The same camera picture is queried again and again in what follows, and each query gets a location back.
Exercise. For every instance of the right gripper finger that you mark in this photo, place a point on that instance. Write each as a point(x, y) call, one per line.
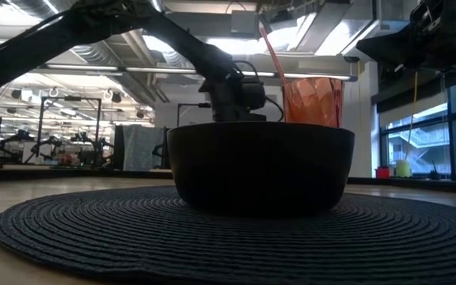
point(410, 68)
point(398, 47)

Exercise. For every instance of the red straw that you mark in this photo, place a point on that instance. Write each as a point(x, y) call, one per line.
point(270, 51)

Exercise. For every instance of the black bowl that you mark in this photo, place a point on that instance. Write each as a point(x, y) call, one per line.
point(259, 166)

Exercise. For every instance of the orange faceted plastic cup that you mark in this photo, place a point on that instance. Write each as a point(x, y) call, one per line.
point(315, 103)

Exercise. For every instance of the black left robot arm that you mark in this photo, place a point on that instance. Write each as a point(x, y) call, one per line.
point(180, 43)

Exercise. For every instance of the long linear ceiling light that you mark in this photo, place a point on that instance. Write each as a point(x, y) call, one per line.
point(160, 70)

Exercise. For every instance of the yellow-green container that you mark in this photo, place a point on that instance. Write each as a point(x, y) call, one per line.
point(403, 169)

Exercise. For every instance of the red container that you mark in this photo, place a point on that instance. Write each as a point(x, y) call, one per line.
point(382, 173)

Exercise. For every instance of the round dark woven placemat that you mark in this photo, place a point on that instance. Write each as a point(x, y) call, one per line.
point(93, 237)

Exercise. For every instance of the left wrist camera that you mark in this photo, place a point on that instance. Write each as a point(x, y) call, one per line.
point(253, 93)

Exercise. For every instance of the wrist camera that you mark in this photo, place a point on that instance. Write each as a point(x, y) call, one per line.
point(253, 93)
point(425, 16)

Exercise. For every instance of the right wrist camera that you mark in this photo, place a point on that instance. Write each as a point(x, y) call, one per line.
point(425, 16)

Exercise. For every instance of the black window frame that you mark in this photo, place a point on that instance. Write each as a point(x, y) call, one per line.
point(454, 130)

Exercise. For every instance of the silver air duct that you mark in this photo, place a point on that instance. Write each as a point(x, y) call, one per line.
point(133, 51)

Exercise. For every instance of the black open-frame robot station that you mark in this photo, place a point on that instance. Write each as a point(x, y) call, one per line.
point(71, 98)

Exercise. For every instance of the black aluminium table frame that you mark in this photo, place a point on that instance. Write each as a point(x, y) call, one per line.
point(54, 173)

